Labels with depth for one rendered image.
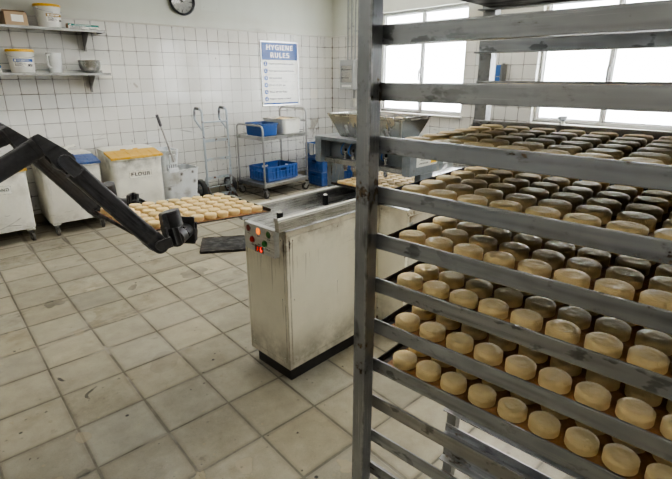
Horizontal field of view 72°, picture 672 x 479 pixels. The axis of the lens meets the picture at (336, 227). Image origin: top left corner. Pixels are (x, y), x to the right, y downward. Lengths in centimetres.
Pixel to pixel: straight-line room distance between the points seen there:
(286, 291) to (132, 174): 346
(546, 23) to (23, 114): 549
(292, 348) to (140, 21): 462
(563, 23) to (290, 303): 187
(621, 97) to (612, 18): 9
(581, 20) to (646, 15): 7
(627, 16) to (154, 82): 578
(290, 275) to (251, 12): 507
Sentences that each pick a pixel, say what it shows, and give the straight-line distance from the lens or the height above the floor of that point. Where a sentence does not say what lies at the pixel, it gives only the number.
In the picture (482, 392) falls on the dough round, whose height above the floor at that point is 97.
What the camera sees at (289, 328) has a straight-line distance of 237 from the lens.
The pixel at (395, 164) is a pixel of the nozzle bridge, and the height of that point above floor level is 106.
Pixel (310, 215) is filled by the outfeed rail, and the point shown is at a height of 88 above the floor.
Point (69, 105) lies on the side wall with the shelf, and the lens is 592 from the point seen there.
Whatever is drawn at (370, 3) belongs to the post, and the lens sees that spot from 81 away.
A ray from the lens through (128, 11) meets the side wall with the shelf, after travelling 616.
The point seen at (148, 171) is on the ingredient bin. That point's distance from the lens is 550.
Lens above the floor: 153
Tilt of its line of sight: 18 degrees down
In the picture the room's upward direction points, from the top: straight up
